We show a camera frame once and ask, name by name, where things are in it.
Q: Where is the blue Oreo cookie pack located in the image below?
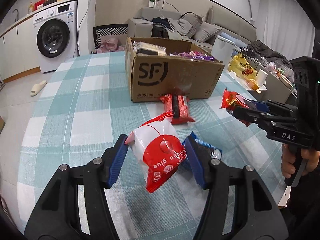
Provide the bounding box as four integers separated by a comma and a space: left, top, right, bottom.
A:
182, 131, 222, 170

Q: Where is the red round cookie snack pack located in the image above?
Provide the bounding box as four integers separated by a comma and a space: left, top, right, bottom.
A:
221, 88, 257, 116

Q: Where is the red white glue snack bag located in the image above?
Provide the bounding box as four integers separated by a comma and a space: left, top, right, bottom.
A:
125, 112, 187, 193

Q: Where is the red seaweed roll pack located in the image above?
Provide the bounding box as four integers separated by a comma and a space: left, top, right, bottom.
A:
159, 94, 195, 125

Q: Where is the purple grape candy bag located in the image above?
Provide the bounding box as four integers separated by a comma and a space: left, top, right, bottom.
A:
169, 51, 217, 61

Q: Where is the clear cracker pack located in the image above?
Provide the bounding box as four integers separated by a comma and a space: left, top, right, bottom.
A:
133, 41, 167, 56

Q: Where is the person's right hand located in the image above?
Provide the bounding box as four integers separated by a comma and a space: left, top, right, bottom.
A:
281, 143, 320, 179

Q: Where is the white paper cup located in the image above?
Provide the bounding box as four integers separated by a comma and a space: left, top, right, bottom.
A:
256, 69, 268, 87

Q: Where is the yellow plastic bag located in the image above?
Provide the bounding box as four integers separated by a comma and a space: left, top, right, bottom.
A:
228, 53, 260, 90

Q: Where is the checkered teal tablecloth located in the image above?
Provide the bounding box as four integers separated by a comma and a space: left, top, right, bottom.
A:
17, 52, 286, 239

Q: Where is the white cylindrical bin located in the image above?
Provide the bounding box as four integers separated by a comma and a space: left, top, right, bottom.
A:
211, 35, 235, 66

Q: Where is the SF cardboard box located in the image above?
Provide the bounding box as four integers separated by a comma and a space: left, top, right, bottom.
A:
125, 37, 224, 102

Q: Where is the grey cushion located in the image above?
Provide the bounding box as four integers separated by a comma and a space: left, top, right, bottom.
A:
192, 22, 222, 43

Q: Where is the beige slipper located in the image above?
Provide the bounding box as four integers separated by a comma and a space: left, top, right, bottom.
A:
30, 80, 47, 96

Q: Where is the pink cloth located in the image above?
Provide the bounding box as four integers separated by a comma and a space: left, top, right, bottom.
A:
96, 38, 125, 54

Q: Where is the pile of clothes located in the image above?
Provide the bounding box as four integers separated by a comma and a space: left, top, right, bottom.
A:
151, 17, 192, 41

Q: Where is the black patterned chair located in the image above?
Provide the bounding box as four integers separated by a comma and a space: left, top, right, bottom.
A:
93, 23, 128, 47

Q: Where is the grey sofa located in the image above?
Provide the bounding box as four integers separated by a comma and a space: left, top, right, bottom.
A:
128, 6, 257, 52

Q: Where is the white kitchen cabinet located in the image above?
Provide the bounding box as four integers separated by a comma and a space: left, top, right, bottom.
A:
1, 18, 40, 80

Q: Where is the white washing machine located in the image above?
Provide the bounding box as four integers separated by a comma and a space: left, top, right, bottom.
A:
33, 0, 79, 73

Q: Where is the kitchen faucet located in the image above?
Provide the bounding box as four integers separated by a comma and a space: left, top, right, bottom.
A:
12, 9, 19, 22

